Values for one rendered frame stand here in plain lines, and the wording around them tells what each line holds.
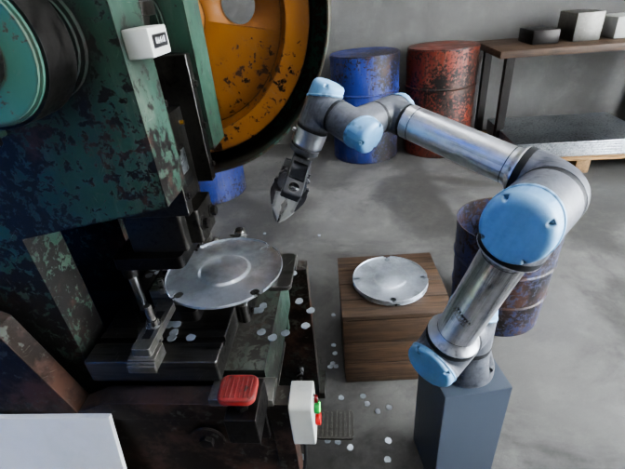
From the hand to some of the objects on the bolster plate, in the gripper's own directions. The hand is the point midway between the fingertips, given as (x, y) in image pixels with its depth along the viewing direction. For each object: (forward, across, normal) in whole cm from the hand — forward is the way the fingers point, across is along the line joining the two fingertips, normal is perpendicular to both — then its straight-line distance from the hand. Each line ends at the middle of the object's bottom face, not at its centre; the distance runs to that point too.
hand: (278, 219), depth 104 cm
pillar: (+26, +24, +17) cm, 39 cm away
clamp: (+26, +18, +26) cm, 41 cm away
